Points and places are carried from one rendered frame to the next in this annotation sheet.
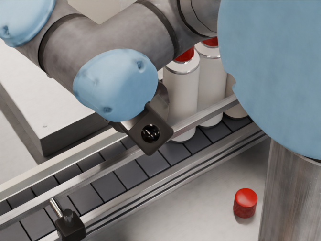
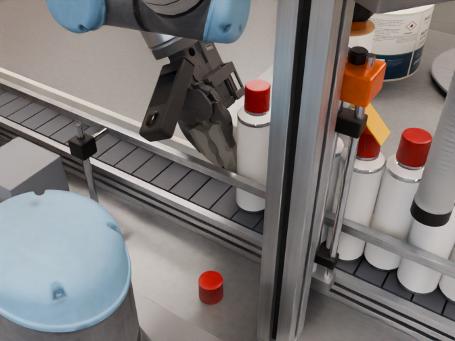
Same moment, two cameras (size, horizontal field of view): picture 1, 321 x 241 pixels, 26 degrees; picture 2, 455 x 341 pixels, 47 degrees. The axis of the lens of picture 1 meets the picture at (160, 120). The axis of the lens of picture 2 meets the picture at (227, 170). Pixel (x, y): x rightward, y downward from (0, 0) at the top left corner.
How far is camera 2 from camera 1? 74 cm
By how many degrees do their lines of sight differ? 46
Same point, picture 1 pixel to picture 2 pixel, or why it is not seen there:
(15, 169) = not seen: hidden behind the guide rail
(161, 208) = (181, 234)
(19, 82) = (240, 105)
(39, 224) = (113, 156)
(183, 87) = (240, 139)
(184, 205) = (191, 249)
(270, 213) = not seen: outside the picture
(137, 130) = (151, 111)
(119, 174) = (181, 181)
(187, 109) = (242, 169)
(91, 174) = (137, 137)
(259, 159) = not seen: hidden behind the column
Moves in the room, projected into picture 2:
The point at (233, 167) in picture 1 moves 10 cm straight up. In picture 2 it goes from (255, 271) to (258, 222)
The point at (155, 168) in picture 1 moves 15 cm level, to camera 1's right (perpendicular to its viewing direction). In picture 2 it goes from (200, 199) to (242, 270)
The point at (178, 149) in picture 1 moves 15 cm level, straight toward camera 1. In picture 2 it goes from (230, 208) to (133, 235)
